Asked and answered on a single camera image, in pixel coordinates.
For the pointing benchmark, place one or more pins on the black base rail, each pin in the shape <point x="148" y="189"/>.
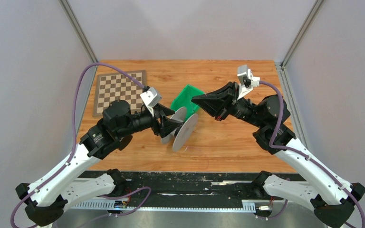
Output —
<point x="190" y="189"/>

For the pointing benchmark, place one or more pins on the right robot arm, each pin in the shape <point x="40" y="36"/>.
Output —
<point x="331" y="198"/>

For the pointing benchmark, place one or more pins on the green plastic bin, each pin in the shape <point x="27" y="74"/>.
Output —
<point x="183" y="99"/>

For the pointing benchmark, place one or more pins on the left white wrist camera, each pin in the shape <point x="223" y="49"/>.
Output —
<point x="150" y="97"/>

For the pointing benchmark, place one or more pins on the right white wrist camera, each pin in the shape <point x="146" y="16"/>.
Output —
<point x="247" y="81"/>

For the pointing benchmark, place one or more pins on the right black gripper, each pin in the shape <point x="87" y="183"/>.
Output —
<point x="220" y="102"/>

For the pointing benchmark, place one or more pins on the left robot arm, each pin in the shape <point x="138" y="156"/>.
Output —
<point x="49" y="197"/>

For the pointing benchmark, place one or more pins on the grey cable spool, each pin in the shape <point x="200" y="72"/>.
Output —
<point x="183" y="133"/>

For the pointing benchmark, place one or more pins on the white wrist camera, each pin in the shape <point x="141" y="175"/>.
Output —
<point x="150" y="97"/>
<point x="247" y="81"/>

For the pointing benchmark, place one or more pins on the wooden chessboard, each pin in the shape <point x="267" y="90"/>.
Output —
<point x="115" y="86"/>

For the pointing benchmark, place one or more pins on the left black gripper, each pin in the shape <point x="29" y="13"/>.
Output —
<point x="167" y="126"/>

